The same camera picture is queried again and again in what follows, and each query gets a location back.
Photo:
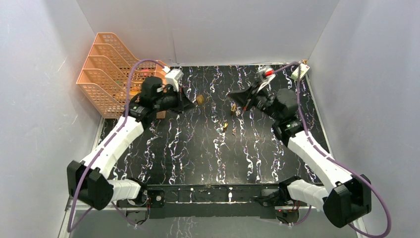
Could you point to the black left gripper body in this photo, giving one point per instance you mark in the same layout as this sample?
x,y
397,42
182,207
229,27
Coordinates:
x,y
179,100

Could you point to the white green small box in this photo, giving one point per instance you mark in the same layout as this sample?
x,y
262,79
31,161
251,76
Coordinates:
x,y
300,72

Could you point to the orange plastic file rack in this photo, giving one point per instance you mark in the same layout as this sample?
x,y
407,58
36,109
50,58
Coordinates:
x,y
104,75

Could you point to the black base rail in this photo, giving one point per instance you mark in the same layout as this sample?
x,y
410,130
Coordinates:
x,y
223,200

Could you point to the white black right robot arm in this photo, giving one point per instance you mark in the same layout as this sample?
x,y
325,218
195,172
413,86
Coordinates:
x,y
343,197

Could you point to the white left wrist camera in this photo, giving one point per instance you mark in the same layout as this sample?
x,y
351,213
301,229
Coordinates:
x,y
173,78

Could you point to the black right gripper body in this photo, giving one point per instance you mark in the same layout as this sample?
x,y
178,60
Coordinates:
x,y
263,103

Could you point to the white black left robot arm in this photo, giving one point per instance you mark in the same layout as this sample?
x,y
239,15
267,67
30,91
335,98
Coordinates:
x,y
88,179

